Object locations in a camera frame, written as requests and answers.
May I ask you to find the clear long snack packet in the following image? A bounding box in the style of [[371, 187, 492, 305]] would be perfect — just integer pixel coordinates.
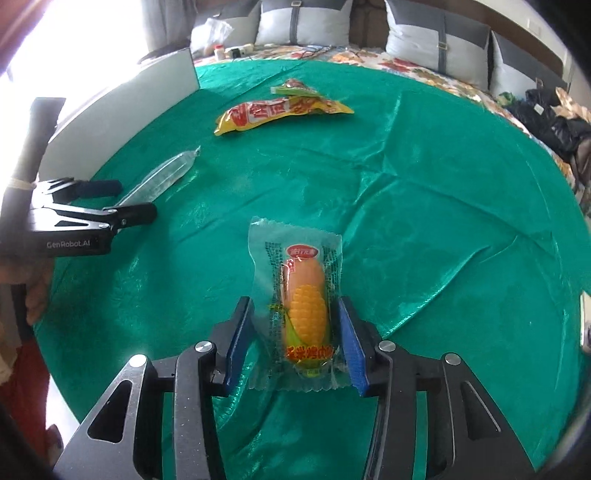
[[115, 146, 202, 209]]

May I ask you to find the person's left hand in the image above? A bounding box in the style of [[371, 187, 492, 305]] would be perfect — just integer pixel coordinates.
[[0, 256, 55, 328]]

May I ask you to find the dark clothes pile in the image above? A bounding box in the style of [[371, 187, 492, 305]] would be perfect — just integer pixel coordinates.
[[545, 115, 591, 188]]

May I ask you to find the yellow packet with red print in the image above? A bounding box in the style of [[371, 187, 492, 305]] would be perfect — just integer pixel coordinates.
[[213, 98, 355, 137]]

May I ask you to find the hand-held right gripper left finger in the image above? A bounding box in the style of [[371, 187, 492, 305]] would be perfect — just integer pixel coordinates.
[[55, 295, 257, 480]]

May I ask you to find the black plastic bag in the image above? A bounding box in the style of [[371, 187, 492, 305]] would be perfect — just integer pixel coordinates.
[[507, 88, 570, 140]]

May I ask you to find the grey pillow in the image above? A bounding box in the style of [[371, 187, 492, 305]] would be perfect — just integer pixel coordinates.
[[193, 0, 262, 45], [255, 0, 355, 48], [385, 0, 491, 78], [488, 31, 570, 101]]

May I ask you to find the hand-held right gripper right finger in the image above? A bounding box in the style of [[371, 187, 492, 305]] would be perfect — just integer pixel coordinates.
[[338, 296, 539, 480]]

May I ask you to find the clear plastic bag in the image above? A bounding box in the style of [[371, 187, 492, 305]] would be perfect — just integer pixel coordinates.
[[191, 17, 235, 55]]

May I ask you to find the grey curtain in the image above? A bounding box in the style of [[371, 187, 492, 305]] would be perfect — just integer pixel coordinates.
[[140, 0, 197, 52]]

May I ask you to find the corn sausage packet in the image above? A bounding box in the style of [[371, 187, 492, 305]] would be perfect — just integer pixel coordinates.
[[247, 217, 343, 394]]

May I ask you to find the green small snack packet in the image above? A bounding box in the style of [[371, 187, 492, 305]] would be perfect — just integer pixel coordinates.
[[270, 78, 325, 99]]

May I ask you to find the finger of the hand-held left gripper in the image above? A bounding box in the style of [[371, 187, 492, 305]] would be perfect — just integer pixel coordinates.
[[33, 202, 158, 232], [37, 178, 124, 204]]

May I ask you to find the tan crumpled cloth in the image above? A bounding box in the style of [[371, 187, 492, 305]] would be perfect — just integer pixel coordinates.
[[553, 87, 591, 121]]

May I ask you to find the white board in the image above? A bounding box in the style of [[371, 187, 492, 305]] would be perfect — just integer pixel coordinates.
[[39, 46, 200, 186]]

